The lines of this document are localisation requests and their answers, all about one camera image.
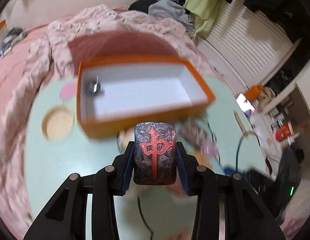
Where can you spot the red black mahjong tile box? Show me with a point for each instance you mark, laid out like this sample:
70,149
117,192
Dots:
155,160

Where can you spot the black clothes on bed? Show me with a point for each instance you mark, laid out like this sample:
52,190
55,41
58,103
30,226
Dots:
142,5

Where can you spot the light green hanging garment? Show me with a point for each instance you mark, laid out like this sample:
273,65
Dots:
205,13

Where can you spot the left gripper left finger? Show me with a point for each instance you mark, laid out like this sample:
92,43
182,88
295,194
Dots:
64,215

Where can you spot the pink floral quilt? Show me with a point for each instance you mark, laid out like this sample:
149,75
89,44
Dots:
43,57

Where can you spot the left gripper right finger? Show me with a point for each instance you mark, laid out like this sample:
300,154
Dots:
245,214

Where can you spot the smartphone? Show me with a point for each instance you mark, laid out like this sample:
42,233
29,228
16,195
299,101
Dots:
244,104

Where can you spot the orange cardboard box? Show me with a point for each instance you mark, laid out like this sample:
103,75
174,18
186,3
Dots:
114,93

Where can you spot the grey clothes pile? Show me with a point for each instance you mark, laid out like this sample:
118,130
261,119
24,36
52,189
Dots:
171,9

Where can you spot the orange bottle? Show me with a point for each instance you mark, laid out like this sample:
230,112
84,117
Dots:
253,93

